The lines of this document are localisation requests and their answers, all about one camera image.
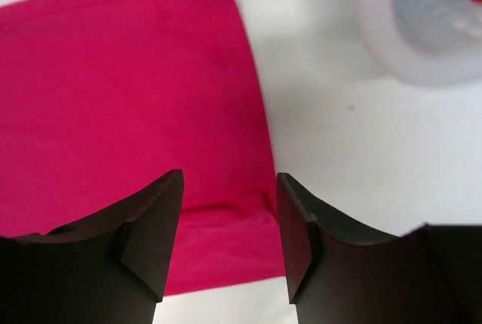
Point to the pink t-shirt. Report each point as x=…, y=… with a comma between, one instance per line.
x=101, y=97

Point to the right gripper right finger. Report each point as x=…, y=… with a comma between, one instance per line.
x=340, y=270

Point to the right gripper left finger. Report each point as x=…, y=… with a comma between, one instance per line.
x=109, y=267

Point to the white plastic basket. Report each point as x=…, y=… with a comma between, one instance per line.
x=430, y=43

